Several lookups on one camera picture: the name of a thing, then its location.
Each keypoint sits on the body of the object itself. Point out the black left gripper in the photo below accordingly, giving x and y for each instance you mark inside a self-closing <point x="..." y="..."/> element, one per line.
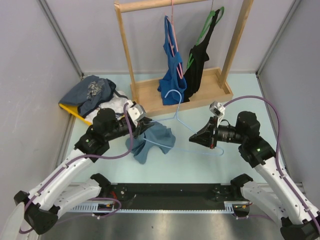
<point x="143" y="125"/>

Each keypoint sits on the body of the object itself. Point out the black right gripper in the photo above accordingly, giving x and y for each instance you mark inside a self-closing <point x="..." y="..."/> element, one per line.
<point x="205" y="136"/>

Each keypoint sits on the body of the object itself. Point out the grey-blue tank top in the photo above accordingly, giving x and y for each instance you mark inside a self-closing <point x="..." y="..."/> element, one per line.
<point x="156" y="136"/>

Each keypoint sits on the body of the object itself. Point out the light blue wire hanger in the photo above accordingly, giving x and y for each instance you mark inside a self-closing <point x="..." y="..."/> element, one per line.
<point x="176" y="117"/>

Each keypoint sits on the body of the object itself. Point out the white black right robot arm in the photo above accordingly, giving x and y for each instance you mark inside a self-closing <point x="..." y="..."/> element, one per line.
<point x="288" y="207"/>

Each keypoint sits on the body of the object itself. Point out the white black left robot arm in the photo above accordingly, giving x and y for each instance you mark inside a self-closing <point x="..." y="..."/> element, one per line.
<point x="47" y="202"/>

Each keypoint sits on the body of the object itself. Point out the royal blue tank top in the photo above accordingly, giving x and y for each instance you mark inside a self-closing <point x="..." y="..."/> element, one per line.
<point x="174" y="82"/>

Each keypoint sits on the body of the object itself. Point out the black tank top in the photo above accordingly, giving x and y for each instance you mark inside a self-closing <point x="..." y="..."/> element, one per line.
<point x="193" y="75"/>

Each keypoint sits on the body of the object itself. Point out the green plastic hanger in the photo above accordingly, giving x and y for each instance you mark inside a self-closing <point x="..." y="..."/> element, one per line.
<point x="203" y="40"/>

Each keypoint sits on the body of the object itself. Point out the wooden clothes rack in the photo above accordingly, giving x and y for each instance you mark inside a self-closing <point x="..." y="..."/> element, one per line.
<point x="214" y="84"/>

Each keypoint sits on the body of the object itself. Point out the white garment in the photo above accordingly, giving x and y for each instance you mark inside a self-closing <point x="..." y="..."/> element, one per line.
<point x="117" y="103"/>

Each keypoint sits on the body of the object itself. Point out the dark blue printed shirt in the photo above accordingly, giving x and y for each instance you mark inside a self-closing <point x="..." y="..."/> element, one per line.
<point x="89" y="93"/>

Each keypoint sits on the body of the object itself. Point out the yellow plastic tray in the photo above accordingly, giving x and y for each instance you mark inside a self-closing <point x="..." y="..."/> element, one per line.
<point x="72" y="111"/>

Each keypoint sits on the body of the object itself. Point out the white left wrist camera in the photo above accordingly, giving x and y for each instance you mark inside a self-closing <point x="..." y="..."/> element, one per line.
<point x="135" y="112"/>

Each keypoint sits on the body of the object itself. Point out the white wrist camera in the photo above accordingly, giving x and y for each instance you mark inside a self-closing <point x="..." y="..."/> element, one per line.
<point x="218" y="109"/>
<point x="135" y="112"/>

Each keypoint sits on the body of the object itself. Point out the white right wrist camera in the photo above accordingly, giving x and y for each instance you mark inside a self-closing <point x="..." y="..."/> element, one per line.
<point x="218" y="109"/>

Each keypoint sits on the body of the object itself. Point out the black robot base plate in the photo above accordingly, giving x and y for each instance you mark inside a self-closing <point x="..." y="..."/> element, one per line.
<point x="174" y="196"/>

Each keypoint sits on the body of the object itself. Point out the pink wire hanger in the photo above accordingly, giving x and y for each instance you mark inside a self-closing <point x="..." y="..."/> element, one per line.
<point x="172" y="41"/>

